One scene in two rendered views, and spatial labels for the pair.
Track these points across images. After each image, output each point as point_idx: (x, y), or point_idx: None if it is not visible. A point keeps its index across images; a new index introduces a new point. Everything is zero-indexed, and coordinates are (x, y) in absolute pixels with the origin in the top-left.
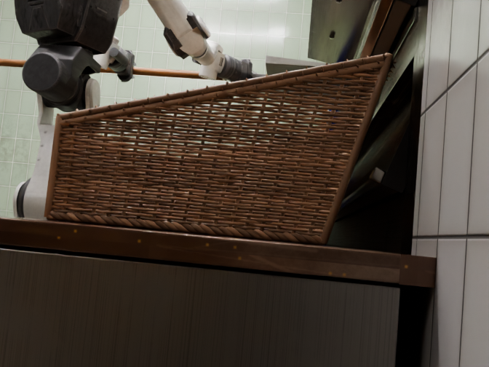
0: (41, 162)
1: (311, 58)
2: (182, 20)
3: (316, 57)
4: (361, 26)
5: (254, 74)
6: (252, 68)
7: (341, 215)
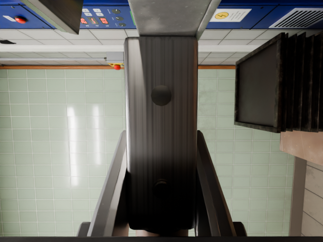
0: None
1: (79, 27)
2: None
3: (71, 6)
4: None
5: (136, 166)
6: (58, 237)
7: None
